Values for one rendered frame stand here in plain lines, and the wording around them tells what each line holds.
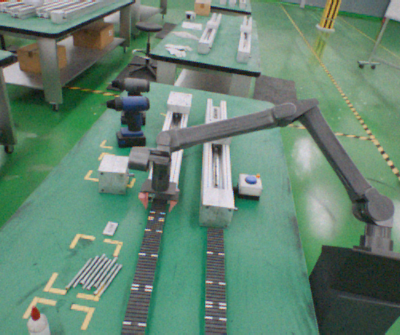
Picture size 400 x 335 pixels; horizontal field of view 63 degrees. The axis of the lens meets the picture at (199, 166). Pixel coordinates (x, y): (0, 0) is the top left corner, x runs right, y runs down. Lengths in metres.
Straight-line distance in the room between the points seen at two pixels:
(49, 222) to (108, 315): 0.38
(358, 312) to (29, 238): 0.98
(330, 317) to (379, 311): 0.14
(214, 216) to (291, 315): 0.36
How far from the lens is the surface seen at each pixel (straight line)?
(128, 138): 1.43
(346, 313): 1.14
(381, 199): 1.07
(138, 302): 0.87
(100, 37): 4.80
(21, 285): 0.98
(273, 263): 1.05
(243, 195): 1.23
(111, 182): 1.17
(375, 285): 1.08
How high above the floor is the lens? 1.54
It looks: 34 degrees down
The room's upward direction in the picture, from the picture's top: 9 degrees clockwise
